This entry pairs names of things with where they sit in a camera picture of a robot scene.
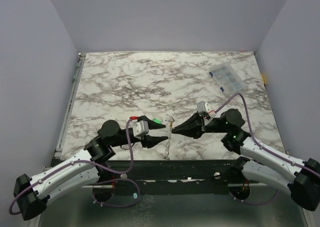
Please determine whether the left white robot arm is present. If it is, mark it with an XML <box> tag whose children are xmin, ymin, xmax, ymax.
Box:
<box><xmin>9</xmin><ymin>115</ymin><xmax>168</xmax><ymax>221</ymax></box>

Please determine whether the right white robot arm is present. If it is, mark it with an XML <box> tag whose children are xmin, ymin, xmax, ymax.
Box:
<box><xmin>172</xmin><ymin>108</ymin><xmax>320</xmax><ymax>211</ymax></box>

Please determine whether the clear plastic organizer box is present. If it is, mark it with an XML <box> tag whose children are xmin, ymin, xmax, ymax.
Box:
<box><xmin>208</xmin><ymin>62</ymin><xmax>247</xmax><ymax>96</ymax></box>

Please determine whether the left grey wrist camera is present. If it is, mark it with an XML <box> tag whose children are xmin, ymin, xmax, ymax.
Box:
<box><xmin>132</xmin><ymin>120</ymin><xmax>149</xmax><ymax>139</ymax></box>

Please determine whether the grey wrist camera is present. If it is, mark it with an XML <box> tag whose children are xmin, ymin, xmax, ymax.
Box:
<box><xmin>132</xmin><ymin>120</ymin><xmax>149</xmax><ymax>139</ymax></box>
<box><xmin>197</xmin><ymin>101</ymin><xmax>215</xmax><ymax>119</ymax></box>

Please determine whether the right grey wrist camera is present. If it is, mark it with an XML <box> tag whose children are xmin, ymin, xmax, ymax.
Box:
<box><xmin>197</xmin><ymin>101</ymin><xmax>215</xmax><ymax>119</ymax></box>

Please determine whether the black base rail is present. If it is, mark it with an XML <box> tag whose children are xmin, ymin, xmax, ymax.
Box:
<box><xmin>92</xmin><ymin>159</ymin><xmax>247</xmax><ymax>199</ymax></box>

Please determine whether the metal side rail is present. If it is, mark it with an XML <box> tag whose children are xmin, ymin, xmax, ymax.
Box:
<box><xmin>53</xmin><ymin>53</ymin><xmax>87</xmax><ymax>159</ymax></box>

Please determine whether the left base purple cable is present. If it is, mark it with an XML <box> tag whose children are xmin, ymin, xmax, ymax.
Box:
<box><xmin>92</xmin><ymin>178</ymin><xmax>140</xmax><ymax>208</ymax></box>

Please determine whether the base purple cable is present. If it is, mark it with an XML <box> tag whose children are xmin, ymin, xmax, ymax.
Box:
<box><xmin>92</xmin><ymin>178</ymin><xmax>140</xmax><ymax>208</ymax></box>
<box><xmin>233</xmin><ymin>186</ymin><xmax>281</xmax><ymax>207</ymax></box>

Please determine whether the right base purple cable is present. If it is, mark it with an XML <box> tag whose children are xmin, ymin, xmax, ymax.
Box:
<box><xmin>233</xmin><ymin>186</ymin><xmax>281</xmax><ymax>207</ymax></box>

